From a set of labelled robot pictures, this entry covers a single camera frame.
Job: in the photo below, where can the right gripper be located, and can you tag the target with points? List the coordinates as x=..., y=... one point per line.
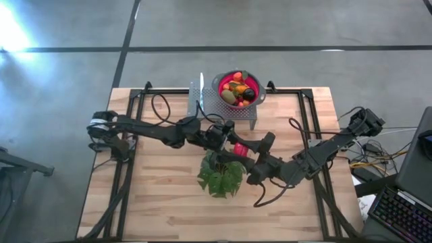
x=266, y=167

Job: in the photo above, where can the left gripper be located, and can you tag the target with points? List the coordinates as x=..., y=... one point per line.
x=217, y=138

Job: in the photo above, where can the red plastic tomato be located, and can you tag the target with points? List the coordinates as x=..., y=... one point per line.
x=240, y=148

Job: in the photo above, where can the dark round plum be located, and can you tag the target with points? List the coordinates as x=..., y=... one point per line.
x=249, y=94

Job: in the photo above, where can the red colander grey rim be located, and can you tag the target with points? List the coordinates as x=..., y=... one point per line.
x=255, y=86

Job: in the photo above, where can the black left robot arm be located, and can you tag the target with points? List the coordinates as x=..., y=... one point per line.
x=152, y=130

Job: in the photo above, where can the green monstera plant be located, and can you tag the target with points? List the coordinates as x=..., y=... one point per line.
x=219, y=182

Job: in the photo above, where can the perforated grey metal stand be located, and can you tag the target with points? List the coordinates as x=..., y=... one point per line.
x=209, y=108

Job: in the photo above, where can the silver knife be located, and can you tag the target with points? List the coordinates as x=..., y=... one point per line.
x=201, y=87

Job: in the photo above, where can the black box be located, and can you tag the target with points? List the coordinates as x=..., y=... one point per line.
x=362, y=173

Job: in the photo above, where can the black power adapter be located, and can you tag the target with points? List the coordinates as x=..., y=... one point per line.
x=371, y=148

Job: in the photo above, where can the white paper sheet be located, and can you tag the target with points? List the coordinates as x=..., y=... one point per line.
x=366, y=206

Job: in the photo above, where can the grey desk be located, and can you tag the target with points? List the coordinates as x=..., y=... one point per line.
x=20, y=162

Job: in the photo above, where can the black frame corner bracket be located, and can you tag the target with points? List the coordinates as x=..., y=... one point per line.
x=148, y=85
x=270, y=86

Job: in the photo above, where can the black aluminium table frame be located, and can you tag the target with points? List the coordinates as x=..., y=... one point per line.
x=168, y=91

